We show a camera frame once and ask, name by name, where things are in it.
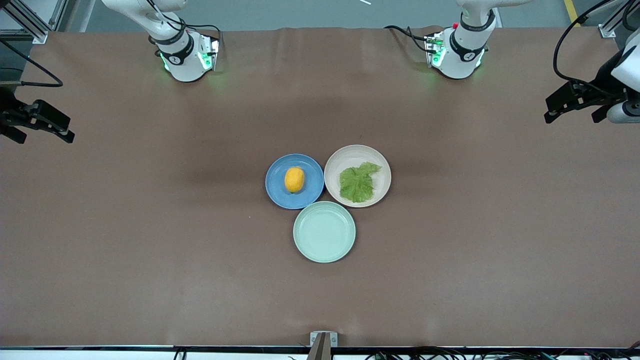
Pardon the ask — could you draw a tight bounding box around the blue plate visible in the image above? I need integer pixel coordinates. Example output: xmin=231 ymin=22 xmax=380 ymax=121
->
xmin=265 ymin=153 xmax=325 ymax=210

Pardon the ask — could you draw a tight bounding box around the metal base connector plate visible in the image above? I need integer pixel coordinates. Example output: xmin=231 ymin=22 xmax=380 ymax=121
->
xmin=425 ymin=32 xmax=446 ymax=68
xmin=197 ymin=34 xmax=221 ymax=71

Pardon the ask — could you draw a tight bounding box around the yellow lemon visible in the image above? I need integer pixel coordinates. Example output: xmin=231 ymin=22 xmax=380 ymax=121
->
xmin=284 ymin=167 xmax=306 ymax=194

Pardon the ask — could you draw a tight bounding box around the black left base cable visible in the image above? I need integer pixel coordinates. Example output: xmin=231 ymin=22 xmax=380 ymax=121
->
xmin=384 ymin=25 xmax=432 ymax=53

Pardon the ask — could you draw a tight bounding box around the metal right base connector plate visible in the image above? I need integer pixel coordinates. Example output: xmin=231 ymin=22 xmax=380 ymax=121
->
xmin=197 ymin=34 xmax=221 ymax=71

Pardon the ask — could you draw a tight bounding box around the brown table cover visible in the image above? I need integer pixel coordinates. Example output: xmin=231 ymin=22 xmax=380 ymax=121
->
xmin=0 ymin=26 xmax=640 ymax=348

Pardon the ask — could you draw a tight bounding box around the black cable bundle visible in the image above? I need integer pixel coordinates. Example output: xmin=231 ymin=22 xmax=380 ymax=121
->
xmin=365 ymin=345 xmax=640 ymax=360

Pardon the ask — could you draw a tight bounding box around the metal left base connector plate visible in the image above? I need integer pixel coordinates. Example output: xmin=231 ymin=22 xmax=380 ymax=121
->
xmin=425 ymin=32 xmax=446 ymax=68

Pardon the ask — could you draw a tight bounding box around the green lettuce leaf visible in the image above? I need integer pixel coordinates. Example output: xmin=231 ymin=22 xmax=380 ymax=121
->
xmin=339 ymin=161 xmax=383 ymax=204

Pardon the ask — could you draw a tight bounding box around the aluminium frame profile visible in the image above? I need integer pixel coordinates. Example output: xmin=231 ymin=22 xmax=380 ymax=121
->
xmin=597 ymin=0 xmax=640 ymax=38
xmin=0 ymin=0 xmax=68 ymax=45

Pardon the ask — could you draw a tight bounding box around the brown camera post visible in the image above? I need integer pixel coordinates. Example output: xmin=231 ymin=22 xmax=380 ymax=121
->
xmin=306 ymin=333 xmax=333 ymax=360

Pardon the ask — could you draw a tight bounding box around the beige plate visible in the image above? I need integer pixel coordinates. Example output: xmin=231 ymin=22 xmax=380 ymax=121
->
xmin=324 ymin=144 xmax=392 ymax=208

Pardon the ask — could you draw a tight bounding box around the mint green plate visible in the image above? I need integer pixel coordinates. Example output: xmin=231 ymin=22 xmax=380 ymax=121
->
xmin=293 ymin=201 xmax=357 ymax=264

